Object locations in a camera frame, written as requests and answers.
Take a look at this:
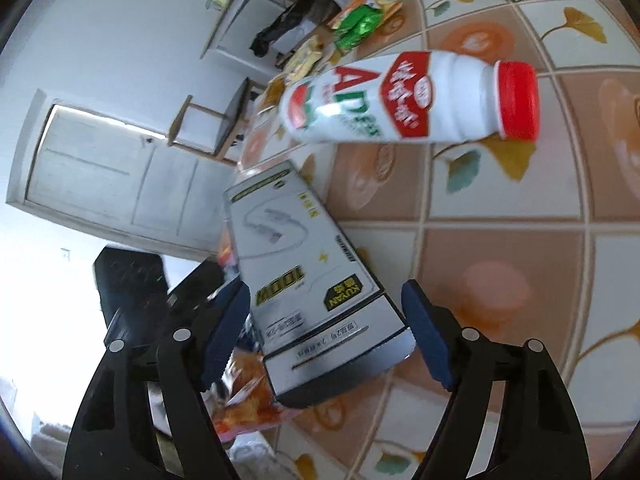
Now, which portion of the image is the dark cloth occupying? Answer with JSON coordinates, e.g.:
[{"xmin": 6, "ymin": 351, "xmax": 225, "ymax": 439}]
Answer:
[{"xmin": 249, "ymin": 0, "xmax": 328, "ymax": 58}]

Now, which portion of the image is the yellow snack packet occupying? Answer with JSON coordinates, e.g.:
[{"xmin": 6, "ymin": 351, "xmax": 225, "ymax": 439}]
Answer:
[{"xmin": 285, "ymin": 35, "xmax": 341, "ymax": 78}]

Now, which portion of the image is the ginkgo leaf print tablecloth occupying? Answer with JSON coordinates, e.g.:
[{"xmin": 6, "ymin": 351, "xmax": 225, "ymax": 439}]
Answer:
[{"xmin": 235, "ymin": 0, "xmax": 640, "ymax": 480}]

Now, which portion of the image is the green foil snack packet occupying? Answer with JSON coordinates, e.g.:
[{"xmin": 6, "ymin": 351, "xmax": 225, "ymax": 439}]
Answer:
[{"xmin": 334, "ymin": 6, "xmax": 386, "ymax": 53}]

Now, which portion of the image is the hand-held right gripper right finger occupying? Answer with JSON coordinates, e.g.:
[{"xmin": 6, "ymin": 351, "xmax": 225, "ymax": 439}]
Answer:
[{"xmin": 400, "ymin": 280, "xmax": 593, "ymax": 480}]

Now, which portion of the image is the white cardboard product box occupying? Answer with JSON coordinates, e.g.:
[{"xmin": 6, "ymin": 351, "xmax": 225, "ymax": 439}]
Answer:
[{"xmin": 222, "ymin": 159, "xmax": 417, "ymax": 408}]

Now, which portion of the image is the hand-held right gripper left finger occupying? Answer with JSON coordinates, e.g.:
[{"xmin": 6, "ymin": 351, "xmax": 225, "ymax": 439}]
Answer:
[{"xmin": 62, "ymin": 282, "xmax": 251, "ymax": 480}]

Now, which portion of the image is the wooden chair dark seat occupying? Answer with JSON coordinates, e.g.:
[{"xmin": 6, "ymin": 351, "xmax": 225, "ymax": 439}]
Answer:
[{"xmin": 167, "ymin": 77, "xmax": 253, "ymax": 163}]

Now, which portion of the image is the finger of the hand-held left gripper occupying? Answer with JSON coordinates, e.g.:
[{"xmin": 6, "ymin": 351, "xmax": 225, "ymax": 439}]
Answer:
[{"xmin": 167, "ymin": 259, "xmax": 226, "ymax": 328}]

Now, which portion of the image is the white panel door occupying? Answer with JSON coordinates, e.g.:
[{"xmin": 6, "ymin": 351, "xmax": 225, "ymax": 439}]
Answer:
[{"xmin": 7, "ymin": 89, "xmax": 236, "ymax": 261}]

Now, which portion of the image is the gold snack packet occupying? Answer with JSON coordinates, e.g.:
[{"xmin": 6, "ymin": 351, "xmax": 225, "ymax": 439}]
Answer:
[{"xmin": 262, "ymin": 77, "xmax": 288, "ymax": 111}]

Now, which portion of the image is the white milk bottle red cap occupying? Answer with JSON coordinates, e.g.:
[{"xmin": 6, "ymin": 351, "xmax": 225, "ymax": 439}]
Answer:
[{"xmin": 279, "ymin": 50, "xmax": 541, "ymax": 145}]

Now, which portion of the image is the white side table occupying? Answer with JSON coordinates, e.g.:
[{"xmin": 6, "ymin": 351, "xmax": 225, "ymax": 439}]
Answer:
[{"xmin": 200, "ymin": 0, "xmax": 286, "ymax": 61}]

